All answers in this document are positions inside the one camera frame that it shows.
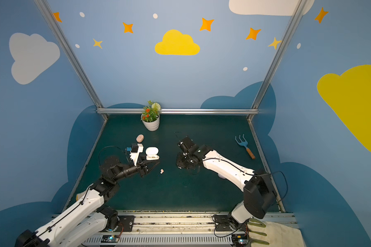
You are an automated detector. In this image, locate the right green circuit board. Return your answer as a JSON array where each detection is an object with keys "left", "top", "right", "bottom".
[{"left": 231, "top": 234, "right": 248, "bottom": 247}]

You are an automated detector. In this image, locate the aluminium front rail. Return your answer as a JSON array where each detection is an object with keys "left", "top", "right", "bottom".
[{"left": 36, "top": 210, "right": 301, "bottom": 247}]

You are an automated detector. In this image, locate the white glove on table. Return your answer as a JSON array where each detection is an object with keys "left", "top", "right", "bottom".
[{"left": 75, "top": 191, "right": 86, "bottom": 201}]

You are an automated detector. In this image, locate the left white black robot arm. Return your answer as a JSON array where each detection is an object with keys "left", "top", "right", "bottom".
[{"left": 15, "top": 155, "right": 160, "bottom": 247}]

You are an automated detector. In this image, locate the green circuit board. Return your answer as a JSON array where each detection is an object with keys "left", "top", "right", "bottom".
[
  {"left": 101, "top": 235, "right": 120, "bottom": 244},
  {"left": 231, "top": 234, "right": 248, "bottom": 247}
]

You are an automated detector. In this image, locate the potted plant white pot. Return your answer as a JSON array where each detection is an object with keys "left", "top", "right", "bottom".
[{"left": 141, "top": 101, "right": 161, "bottom": 132}]

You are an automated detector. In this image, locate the white earbud charging case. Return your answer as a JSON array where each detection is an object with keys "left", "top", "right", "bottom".
[{"left": 145, "top": 147, "right": 160, "bottom": 161}]

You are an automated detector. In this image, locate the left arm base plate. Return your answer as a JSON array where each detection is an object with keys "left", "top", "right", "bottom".
[{"left": 104, "top": 215, "right": 135, "bottom": 232}]

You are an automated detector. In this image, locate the left green circuit board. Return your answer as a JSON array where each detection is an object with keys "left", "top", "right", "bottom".
[{"left": 101, "top": 235, "right": 120, "bottom": 244}]

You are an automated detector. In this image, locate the blue garden fork wooden handle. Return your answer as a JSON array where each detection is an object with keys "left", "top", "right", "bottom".
[{"left": 235, "top": 134, "right": 256, "bottom": 160}]

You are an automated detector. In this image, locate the aluminium back frame bar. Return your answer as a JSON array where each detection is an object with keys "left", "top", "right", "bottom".
[{"left": 96, "top": 108, "right": 259, "bottom": 115}]

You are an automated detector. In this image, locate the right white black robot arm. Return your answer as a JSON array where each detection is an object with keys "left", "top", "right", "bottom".
[{"left": 176, "top": 136, "right": 277, "bottom": 224}]

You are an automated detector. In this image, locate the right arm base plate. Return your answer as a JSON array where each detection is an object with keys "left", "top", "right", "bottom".
[{"left": 212, "top": 215, "right": 246, "bottom": 232}]

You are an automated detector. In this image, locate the green white gardening glove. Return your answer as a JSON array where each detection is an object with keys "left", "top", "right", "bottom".
[{"left": 247, "top": 218, "right": 306, "bottom": 247}]

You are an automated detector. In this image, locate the pink earbud charging case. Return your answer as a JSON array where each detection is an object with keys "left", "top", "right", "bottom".
[{"left": 136, "top": 134, "right": 144, "bottom": 143}]

